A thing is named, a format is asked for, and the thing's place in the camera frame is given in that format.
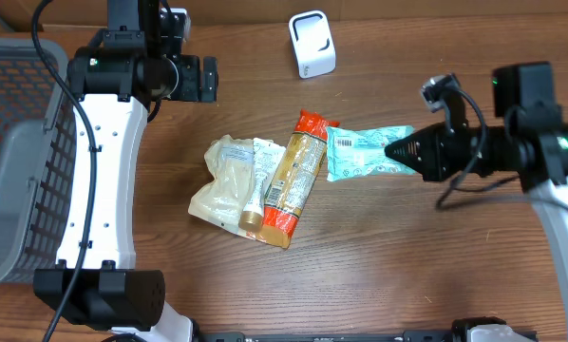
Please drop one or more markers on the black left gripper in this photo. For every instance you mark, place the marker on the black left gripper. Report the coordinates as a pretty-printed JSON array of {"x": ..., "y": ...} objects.
[{"x": 192, "y": 90}]

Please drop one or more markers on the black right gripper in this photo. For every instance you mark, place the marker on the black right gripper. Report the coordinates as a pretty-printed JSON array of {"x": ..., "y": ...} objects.
[{"x": 435, "y": 164}]

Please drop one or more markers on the teal wet wipes pack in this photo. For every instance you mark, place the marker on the teal wet wipes pack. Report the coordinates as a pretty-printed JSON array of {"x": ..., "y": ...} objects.
[{"x": 355, "y": 154}]

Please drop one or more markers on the beige clear plastic pouch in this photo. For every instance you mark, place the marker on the beige clear plastic pouch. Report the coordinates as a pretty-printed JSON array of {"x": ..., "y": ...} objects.
[{"x": 220, "y": 202}]

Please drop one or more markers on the white cosmetic tube gold cap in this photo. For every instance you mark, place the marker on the white cosmetic tube gold cap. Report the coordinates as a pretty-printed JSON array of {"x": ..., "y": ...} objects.
[{"x": 267, "y": 157}]

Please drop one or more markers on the orange spaghetti package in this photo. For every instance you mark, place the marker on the orange spaghetti package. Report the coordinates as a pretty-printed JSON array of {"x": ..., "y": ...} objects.
[{"x": 294, "y": 178}]

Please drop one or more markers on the grey plastic mesh basket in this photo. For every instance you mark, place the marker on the grey plastic mesh basket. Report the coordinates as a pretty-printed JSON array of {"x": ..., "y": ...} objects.
[{"x": 37, "y": 155}]

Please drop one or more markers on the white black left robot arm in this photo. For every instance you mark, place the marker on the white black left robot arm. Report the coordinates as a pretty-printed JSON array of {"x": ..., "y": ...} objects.
[{"x": 116, "y": 84}]

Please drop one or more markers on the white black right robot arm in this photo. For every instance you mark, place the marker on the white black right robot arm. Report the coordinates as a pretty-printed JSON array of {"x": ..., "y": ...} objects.
[{"x": 531, "y": 144}]

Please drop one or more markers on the white barcode scanner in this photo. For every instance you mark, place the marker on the white barcode scanner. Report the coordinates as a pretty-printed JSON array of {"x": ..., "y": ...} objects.
[{"x": 312, "y": 42}]

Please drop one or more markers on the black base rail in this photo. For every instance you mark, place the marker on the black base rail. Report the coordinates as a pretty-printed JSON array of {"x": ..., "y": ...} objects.
[{"x": 407, "y": 336}]

